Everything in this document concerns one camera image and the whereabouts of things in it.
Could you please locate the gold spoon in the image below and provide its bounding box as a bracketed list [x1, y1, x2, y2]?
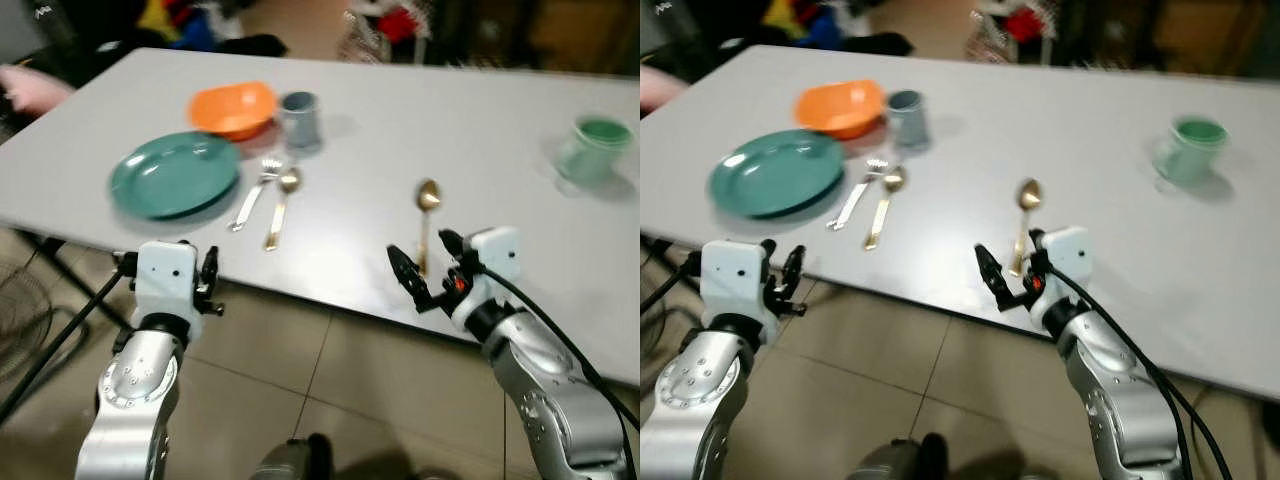
[415, 179, 443, 278]
[264, 167, 303, 252]
[864, 166, 909, 251]
[1008, 178, 1043, 278]

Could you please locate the green plate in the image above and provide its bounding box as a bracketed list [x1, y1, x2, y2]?
[708, 129, 846, 219]
[109, 131, 242, 221]

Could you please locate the silver fork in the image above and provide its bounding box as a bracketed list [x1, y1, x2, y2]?
[228, 157, 283, 233]
[826, 157, 889, 232]

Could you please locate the black folding table leg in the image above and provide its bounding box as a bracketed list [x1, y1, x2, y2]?
[12, 228, 133, 331]
[640, 233, 703, 301]

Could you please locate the orange bowl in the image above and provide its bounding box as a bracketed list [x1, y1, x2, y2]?
[794, 79, 887, 140]
[188, 81, 279, 141]

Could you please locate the grey cup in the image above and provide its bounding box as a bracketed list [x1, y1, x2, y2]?
[885, 89, 932, 153]
[277, 91, 324, 154]

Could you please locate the green mug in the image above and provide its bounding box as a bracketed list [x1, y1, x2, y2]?
[553, 115, 635, 191]
[1150, 115, 1231, 191]

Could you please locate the grey robot leg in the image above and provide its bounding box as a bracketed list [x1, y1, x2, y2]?
[250, 433, 336, 480]
[850, 433, 951, 480]

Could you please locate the pink pillow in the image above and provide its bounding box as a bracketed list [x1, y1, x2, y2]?
[0, 65, 76, 116]
[640, 65, 691, 113]

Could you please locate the blue cloth item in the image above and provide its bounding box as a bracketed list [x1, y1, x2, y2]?
[803, 10, 843, 51]
[175, 10, 217, 51]

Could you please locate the red cloth item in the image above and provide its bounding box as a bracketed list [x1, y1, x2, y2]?
[1004, 8, 1047, 44]
[375, 8, 417, 44]

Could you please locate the yellow cloth item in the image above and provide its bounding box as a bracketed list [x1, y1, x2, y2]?
[764, 0, 803, 37]
[140, 0, 182, 41]

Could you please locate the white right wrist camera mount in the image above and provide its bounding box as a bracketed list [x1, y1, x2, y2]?
[468, 227, 523, 301]
[1040, 226, 1093, 301]

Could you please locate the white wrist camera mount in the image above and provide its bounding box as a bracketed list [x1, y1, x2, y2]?
[700, 240, 774, 337]
[468, 227, 523, 301]
[133, 241, 205, 341]
[1040, 226, 1093, 301]

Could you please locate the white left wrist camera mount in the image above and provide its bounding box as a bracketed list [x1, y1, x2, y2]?
[133, 241, 205, 341]
[700, 240, 774, 337]

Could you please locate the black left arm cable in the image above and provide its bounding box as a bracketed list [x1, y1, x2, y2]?
[640, 255, 703, 313]
[0, 262, 138, 426]

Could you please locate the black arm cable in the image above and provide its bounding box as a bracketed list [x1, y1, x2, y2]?
[1048, 265, 1236, 480]
[0, 262, 138, 426]
[478, 262, 641, 480]
[640, 255, 703, 313]

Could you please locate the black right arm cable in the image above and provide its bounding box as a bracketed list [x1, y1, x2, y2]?
[1048, 265, 1236, 480]
[478, 262, 641, 480]

